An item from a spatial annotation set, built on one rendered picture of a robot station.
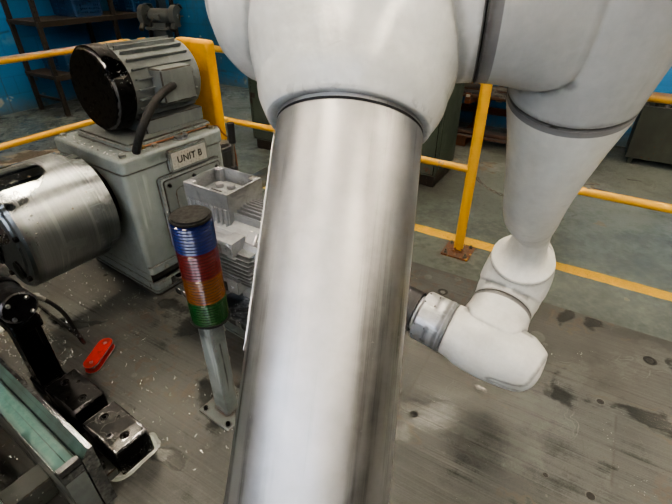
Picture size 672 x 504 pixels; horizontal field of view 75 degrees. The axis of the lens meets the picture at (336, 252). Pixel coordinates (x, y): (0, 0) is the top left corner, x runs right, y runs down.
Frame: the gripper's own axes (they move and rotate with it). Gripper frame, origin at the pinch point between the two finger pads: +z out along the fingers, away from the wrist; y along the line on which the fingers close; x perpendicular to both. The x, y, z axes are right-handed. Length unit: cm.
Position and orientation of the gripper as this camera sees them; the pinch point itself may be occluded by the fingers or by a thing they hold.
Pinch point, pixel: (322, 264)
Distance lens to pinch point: 84.9
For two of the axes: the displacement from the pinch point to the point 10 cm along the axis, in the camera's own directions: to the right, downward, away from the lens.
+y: -5.3, 4.6, -7.1
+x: -1.2, 7.9, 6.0
